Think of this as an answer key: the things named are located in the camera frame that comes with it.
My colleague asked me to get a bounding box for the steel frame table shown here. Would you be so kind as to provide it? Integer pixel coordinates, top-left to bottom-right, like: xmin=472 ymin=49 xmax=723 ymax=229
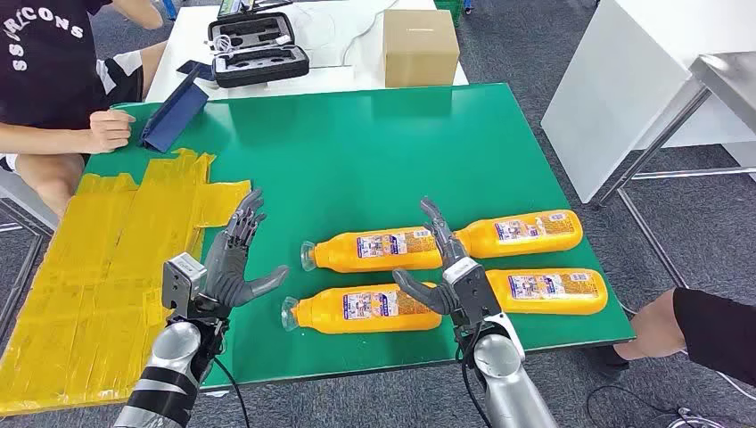
xmin=593 ymin=52 xmax=756 ymax=291

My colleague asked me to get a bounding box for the yellow taped sheet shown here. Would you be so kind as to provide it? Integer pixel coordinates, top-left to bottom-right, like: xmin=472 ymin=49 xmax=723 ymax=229
xmin=0 ymin=147 xmax=253 ymax=417

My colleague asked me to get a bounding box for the large white panel table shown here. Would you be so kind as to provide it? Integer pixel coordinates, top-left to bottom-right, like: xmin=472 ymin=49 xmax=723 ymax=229
xmin=540 ymin=0 xmax=756 ymax=205

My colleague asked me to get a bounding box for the dark blue folding case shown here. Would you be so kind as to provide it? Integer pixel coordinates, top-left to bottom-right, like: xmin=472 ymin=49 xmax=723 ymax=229
xmin=139 ymin=70 xmax=210 ymax=155

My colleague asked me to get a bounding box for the thin white table cable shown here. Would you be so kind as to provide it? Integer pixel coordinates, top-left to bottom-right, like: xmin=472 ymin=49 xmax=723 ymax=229
xmin=341 ymin=0 xmax=403 ymax=67

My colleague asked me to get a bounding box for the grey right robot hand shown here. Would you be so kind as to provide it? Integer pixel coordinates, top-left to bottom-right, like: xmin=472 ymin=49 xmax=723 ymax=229
xmin=392 ymin=196 xmax=471 ymax=317

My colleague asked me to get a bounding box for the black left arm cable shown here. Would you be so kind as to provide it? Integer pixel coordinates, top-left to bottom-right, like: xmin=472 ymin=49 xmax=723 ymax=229
xmin=212 ymin=354 xmax=252 ymax=428

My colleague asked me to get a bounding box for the open black hard case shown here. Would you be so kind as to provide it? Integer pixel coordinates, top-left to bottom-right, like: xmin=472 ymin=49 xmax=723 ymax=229
xmin=206 ymin=12 xmax=311 ymax=90

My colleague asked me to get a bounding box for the grey metal stool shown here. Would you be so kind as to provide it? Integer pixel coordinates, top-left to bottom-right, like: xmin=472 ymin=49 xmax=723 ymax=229
xmin=0 ymin=168 xmax=61 ymax=344

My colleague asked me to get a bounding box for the person's right hand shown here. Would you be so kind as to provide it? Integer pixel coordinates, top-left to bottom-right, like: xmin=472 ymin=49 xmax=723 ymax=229
xmin=86 ymin=109 xmax=137 ymax=155

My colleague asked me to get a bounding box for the dark phone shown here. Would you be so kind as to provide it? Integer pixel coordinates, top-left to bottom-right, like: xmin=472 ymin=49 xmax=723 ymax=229
xmin=176 ymin=61 xmax=217 ymax=82

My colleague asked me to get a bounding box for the green crate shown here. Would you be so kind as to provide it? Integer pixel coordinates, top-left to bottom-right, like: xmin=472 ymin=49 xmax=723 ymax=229
xmin=433 ymin=0 xmax=464 ymax=28

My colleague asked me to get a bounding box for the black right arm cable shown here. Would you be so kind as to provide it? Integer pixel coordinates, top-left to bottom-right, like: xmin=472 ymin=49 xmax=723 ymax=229
xmin=456 ymin=325 xmax=492 ymax=428

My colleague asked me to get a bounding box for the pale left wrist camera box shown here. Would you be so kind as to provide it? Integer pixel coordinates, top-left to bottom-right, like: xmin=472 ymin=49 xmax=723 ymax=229
xmin=162 ymin=252 xmax=209 ymax=320

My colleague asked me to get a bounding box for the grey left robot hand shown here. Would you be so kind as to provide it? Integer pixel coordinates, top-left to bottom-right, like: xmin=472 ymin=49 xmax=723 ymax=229
xmin=202 ymin=187 xmax=291 ymax=309

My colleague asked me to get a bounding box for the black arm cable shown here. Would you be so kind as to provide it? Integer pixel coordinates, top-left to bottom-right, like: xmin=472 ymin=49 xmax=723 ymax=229
xmin=212 ymin=354 xmax=252 ymax=428
xmin=456 ymin=325 xmax=492 ymax=428

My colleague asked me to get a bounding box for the green screen device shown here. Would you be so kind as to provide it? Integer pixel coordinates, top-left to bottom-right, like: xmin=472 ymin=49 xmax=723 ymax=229
xmin=217 ymin=0 xmax=256 ymax=19

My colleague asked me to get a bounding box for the brown cardboard box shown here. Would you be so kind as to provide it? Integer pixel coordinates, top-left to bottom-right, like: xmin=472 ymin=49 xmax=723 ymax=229
xmin=382 ymin=8 xmax=461 ymax=90

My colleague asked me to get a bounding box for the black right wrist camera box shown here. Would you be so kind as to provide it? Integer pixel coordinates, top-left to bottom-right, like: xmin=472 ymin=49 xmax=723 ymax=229
xmin=441 ymin=257 xmax=503 ymax=329

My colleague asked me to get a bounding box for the grey floor cable bundle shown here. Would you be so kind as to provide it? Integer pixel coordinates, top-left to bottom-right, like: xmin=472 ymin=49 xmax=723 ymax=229
xmin=667 ymin=407 xmax=727 ymax=428

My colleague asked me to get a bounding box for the person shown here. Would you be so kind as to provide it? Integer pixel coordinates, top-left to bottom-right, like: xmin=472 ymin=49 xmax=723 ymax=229
xmin=0 ymin=0 xmax=169 ymax=219
xmin=584 ymin=287 xmax=756 ymax=388

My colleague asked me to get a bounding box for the black floor cable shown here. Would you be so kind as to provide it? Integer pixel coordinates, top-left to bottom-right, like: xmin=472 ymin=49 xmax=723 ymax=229
xmin=584 ymin=383 xmax=680 ymax=428

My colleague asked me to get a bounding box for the white floor cable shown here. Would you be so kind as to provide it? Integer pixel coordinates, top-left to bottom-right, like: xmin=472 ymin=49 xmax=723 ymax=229
xmin=711 ymin=368 xmax=756 ymax=403

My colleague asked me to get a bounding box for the orange detergent bottle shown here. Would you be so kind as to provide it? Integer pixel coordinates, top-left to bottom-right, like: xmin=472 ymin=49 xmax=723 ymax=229
xmin=484 ymin=268 xmax=610 ymax=317
xmin=281 ymin=283 xmax=443 ymax=335
xmin=300 ymin=226 xmax=444 ymax=274
xmin=453 ymin=210 xmax=585 ymax=259

